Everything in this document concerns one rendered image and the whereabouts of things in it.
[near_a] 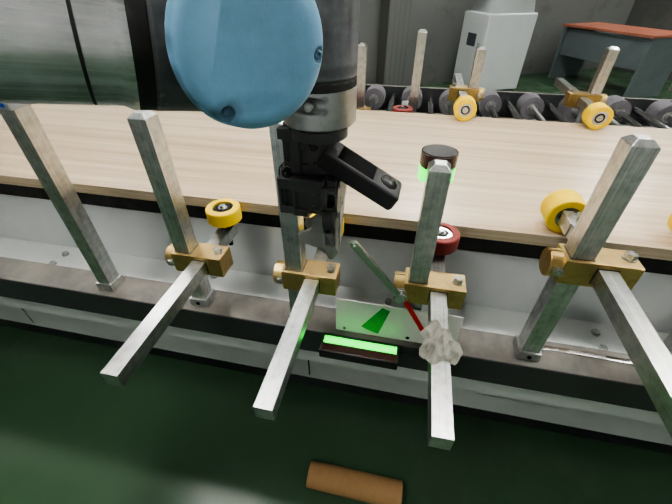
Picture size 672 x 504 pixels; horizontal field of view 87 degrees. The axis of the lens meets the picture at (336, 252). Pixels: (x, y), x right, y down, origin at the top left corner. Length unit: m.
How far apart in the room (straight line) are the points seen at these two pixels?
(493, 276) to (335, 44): 0.73
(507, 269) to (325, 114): 0.68
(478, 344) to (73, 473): 1.39
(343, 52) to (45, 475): 1.62
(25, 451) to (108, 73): 1.67
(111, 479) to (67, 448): 0.23
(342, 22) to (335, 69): 0.04
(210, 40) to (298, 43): 0.05
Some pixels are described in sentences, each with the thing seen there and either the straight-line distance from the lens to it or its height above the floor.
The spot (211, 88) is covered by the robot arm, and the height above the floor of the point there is 1.29.
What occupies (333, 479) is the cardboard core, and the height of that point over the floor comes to 0.08.
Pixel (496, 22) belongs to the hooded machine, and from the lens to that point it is 5.49.
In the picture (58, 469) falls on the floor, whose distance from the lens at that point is 1.71.
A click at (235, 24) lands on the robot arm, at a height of 1.32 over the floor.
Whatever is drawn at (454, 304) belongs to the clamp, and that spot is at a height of 0.83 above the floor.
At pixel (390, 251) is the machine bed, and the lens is 0.93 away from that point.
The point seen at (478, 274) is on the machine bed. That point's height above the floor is 0.73.
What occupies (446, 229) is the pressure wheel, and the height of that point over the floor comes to 0.90.
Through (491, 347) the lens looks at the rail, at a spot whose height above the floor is 0.70.
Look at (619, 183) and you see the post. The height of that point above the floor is 1.11.
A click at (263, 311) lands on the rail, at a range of 0.87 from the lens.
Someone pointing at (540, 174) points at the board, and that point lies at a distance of 1.14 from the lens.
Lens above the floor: 1.34
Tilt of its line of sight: 39 degrees down
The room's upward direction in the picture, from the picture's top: straight up
